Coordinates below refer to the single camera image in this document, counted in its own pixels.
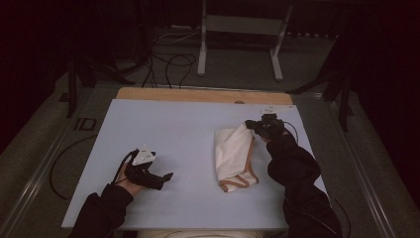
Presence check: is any long black floor cable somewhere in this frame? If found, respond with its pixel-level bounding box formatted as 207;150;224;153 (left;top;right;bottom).
49;133;98;201

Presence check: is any black metal stand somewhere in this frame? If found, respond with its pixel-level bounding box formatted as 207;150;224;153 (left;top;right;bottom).
58;49;137;118
286;33;356;133

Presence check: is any person's right hand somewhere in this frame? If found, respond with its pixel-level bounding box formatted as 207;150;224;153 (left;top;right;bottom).
262;131;289;144

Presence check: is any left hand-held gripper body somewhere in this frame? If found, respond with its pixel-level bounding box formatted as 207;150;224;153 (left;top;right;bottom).
124;144;166;191

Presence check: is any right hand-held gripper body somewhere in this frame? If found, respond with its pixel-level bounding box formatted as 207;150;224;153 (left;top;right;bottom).
255;104;295;140

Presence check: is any light blue table mat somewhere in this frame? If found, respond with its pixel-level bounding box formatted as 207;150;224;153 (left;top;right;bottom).
61;98;331;231

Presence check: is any black floor bracket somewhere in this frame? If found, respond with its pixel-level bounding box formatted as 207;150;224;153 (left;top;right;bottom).
73;117;98;132

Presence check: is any white floor cable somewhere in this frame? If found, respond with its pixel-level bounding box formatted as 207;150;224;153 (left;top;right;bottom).
153;28;202;46

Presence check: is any person's left hand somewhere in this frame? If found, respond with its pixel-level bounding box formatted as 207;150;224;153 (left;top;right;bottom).
116;164;147;197

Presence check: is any right hand-held gripper black cable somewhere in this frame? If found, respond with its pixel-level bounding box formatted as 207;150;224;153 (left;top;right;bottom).
283;120;352;238

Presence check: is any cream baby bodysuit brown trim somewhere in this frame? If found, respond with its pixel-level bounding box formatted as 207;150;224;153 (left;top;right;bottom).
213;122;261;193

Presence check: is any tangle of black floor cables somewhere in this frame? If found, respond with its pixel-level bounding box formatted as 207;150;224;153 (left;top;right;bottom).
142;53;198;89

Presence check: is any hand-held gripper black cable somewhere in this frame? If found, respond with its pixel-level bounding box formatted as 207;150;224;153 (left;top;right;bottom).
112;149;140;185
283;120;352;238

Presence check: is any left hand-held gripper black cable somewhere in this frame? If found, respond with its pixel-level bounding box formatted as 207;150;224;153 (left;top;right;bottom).
112;149;140;185

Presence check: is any metal floor rail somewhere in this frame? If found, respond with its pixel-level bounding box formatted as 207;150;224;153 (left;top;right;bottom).
325;95;420;238
0;82;100;238

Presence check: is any white metal stand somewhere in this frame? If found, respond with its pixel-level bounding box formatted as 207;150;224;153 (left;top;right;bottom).
196;0;294;82

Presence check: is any wooden table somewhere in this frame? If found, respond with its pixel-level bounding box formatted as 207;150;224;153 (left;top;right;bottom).
115;86;294;106

